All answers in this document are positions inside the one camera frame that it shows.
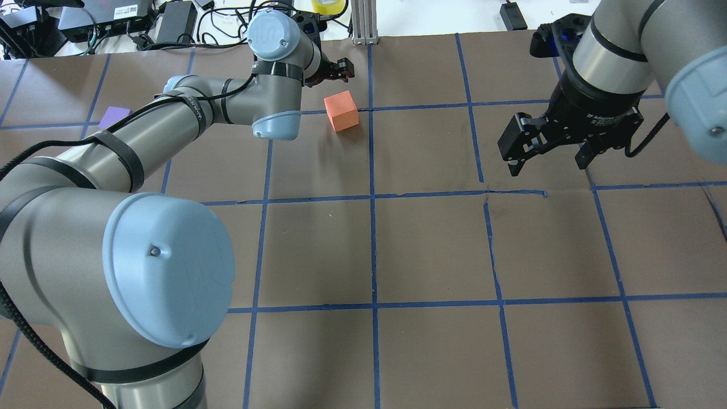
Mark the small black adapter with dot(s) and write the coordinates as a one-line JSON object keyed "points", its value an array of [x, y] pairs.
{"points": [[512, 16]]}

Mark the aluminium frame post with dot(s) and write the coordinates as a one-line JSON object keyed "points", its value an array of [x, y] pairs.
{"points": [[363, 22]]}

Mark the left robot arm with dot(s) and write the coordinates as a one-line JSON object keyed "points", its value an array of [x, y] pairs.
{"points": [[119, 289]]}

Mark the orange foam cube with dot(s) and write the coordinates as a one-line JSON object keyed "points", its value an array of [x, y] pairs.
{"points": [[342, 111]]}

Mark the purple foam cube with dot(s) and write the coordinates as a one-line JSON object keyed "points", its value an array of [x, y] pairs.
{"points": [[113, 115]]}

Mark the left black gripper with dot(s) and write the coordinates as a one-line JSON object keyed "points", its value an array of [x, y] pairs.
{"points": [[331, 70]]}

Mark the yellow tape roll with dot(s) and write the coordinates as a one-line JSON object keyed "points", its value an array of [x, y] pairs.
{"points": [[332, 8]]}

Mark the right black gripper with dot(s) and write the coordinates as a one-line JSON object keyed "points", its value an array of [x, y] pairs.
{"points": [[599, 109]]}

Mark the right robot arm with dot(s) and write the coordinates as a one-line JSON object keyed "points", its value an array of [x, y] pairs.
{"points": [[685, 49]]}

